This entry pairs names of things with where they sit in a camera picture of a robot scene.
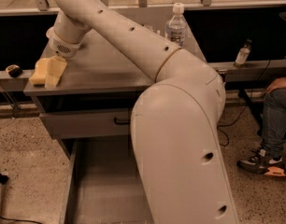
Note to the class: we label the person leg in jeans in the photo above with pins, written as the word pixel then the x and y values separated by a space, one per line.
pixel 274 122

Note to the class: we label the person's hand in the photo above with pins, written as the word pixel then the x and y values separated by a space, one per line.
pixel 279 83

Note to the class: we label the open grey middle drawer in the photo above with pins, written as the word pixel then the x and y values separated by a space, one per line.
pixel 103 184

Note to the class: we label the yellow sponge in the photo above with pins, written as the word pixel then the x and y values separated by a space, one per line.
pixel 40 72

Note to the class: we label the upright clear water bottle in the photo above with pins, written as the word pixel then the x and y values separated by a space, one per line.
pixel 176 27

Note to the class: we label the closed drawer with black handle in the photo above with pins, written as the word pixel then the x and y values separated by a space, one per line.
pixel 83 124

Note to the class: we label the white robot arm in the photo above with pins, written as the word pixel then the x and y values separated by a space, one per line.
pixel 178 192

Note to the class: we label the black yellow tape measure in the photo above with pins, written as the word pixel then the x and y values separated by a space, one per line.
pixel 14 70

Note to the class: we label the black orange sneaker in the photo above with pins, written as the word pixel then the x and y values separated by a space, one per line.
pixel 262 163

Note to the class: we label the small bottle on ledge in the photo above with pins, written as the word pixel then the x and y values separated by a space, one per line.
pixel 243 54

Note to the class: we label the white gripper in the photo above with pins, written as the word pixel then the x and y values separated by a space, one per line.
pixel 63 48

